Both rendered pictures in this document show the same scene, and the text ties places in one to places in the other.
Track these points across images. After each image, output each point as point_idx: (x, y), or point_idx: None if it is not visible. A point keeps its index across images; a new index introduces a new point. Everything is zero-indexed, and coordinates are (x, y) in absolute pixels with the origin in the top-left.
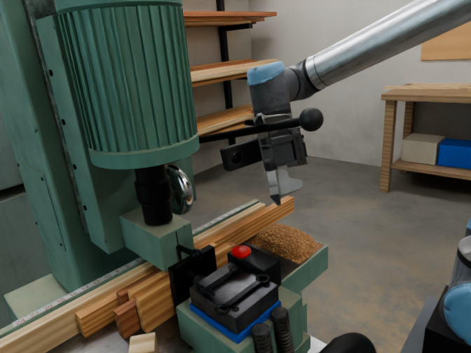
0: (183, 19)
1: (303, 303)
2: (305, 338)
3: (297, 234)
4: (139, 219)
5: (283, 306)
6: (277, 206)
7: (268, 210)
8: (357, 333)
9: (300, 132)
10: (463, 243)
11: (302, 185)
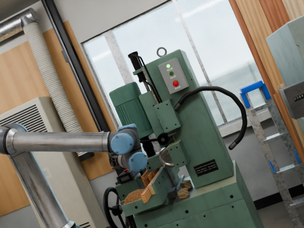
0: (117, 109)
1: (134, 216)
2: (121, 201)
3: (128, 194)
4: (158, 153)
5: (118, 184)
6: (144, 190)
7: (146, 188)
8: (104, 197)
9: (111, 156)
10: (72, 222)
11: (111, 168)
